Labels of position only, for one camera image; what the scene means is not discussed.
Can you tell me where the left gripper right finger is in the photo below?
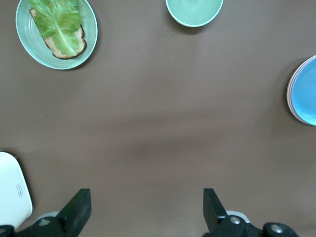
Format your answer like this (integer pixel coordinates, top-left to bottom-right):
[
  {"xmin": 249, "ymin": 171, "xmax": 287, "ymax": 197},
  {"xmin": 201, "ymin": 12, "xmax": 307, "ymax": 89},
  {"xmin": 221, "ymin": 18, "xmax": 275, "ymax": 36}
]
[{"xmin": 202, "ymin": 188, "xmax": 264, "ymax": 237}]

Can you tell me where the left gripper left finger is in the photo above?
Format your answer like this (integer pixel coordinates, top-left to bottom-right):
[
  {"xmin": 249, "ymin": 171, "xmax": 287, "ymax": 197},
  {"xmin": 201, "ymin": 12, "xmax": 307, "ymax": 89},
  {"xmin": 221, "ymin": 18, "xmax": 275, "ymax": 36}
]
[{"xmin": 18, "ymin": 188, "xmax": 92, "ymax": 237}]

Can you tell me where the blue plate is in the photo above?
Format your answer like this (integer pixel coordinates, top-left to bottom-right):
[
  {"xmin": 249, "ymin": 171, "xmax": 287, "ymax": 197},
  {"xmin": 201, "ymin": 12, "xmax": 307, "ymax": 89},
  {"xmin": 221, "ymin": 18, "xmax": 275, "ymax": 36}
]
[{"xmin": 290, "ymin": 56, "xmax": 316, "ymax": 126}]

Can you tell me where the white toaster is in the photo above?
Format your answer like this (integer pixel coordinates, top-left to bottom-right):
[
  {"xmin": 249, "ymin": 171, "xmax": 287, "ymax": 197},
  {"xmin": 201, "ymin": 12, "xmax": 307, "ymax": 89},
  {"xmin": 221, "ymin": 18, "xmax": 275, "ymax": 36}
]
[{"xmin": 0, "ymin": 151, "xmax": 34, "ymax": 230}]

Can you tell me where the brown table cloth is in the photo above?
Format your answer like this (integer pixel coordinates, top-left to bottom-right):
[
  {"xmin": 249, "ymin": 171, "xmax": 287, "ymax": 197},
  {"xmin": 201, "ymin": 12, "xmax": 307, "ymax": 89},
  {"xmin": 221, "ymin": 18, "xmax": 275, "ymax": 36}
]
[{"xmin": 0, "ymin": 0, "xmax": 316, "ymax": 237}]

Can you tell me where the beige plate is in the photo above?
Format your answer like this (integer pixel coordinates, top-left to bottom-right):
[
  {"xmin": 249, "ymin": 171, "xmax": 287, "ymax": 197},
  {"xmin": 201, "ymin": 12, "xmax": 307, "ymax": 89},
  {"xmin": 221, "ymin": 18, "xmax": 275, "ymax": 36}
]
[{"xmin": 286, "ymin": 55, "xmax": 316, "ymax": 125}]

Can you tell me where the toasted bread slice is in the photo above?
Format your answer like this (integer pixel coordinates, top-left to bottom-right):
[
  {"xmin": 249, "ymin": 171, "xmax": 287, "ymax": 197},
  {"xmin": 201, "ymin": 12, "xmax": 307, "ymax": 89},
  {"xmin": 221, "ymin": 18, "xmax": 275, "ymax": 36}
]
[{"xmin": 29, "ymin": 8, "xmax": 88, "ymax": 60}]

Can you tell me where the green plate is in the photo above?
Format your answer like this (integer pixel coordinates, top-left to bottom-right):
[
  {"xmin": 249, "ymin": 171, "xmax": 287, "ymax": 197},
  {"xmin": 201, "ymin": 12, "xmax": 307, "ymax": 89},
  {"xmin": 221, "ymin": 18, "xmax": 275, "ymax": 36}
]
[{"xmin": 15, "ymin": 0, "xmax": 99, "ymax": 71}]

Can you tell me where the green lettuce leaf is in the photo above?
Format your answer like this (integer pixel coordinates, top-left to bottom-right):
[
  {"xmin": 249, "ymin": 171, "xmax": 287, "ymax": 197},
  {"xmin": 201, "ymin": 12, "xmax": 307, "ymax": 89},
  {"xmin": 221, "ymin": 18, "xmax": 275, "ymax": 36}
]
[{"xmin": 29, "ymin": 0, "xmax": 82, "ymax": 56}]

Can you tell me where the green bowl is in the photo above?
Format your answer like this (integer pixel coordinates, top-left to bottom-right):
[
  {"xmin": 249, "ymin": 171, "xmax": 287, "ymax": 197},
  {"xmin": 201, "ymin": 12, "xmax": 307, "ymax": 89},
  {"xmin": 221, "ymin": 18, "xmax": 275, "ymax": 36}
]
[{"xmin": 165, "ymin": 0, "xmax": 224, "ymax": 28}]

